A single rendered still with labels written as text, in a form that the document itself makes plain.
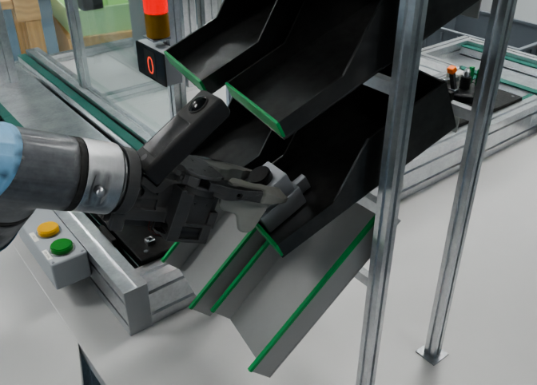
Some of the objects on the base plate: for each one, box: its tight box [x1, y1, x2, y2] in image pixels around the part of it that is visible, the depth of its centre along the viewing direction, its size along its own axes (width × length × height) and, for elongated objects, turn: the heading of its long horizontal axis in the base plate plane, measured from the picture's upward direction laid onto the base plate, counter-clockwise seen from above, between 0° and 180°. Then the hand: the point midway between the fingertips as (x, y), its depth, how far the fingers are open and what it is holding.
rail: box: [53, 210, 153, 336], centre depth 132 cm, size 6×89×11 cm, turn 38°
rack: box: [221, 0, 521, 385], centre depth 86 cm, size 21×36×80 cm, turn 38°
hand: (268, 183), depth 73 cm, fingers closed on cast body, 4 cm apart
